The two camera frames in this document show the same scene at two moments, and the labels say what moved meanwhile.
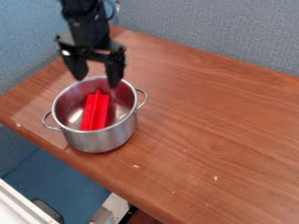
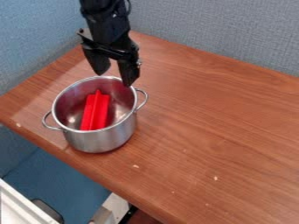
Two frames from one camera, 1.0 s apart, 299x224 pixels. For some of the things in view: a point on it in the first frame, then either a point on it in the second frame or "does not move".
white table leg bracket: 112,211 does not move
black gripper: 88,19 → 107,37
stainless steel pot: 125,100 does not move
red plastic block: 96,110 does not move
